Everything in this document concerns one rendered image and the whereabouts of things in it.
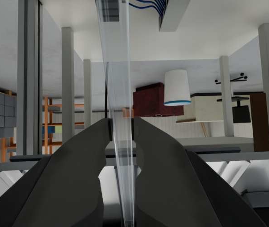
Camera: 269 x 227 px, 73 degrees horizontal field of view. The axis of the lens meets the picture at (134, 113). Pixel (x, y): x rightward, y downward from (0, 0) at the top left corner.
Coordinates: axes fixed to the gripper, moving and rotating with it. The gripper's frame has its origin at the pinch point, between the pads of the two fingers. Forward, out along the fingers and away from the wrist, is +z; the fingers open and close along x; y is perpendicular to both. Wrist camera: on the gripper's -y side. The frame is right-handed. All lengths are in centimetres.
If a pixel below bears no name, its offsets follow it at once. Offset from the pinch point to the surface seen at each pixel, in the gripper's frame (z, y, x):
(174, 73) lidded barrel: 286, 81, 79
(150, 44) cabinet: 65, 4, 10
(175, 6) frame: 37.8, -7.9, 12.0
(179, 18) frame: 41.8, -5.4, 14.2
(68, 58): 48, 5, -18
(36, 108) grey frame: 27.8, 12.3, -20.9
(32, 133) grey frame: 24.0, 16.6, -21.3
